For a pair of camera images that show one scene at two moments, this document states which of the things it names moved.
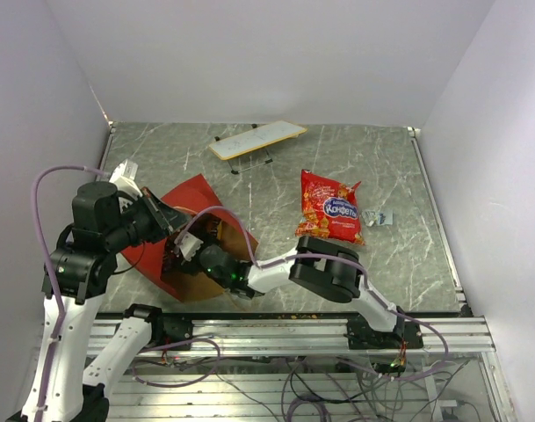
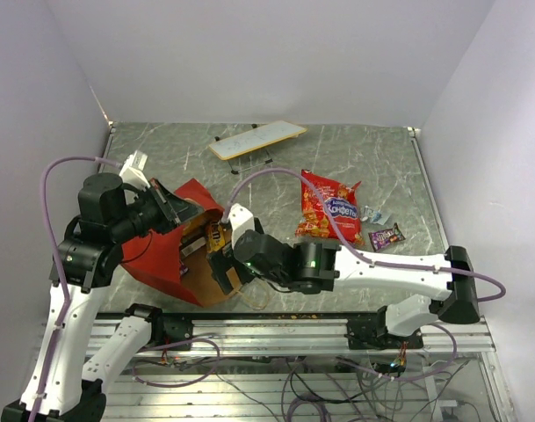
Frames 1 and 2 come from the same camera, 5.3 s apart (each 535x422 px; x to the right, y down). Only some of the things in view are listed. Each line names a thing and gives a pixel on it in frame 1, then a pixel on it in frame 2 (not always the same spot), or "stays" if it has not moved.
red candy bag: (328, 208) stays
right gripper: (189, 265) to (220, 262)
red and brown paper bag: (175, 262) stays
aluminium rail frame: (304, 370) stays
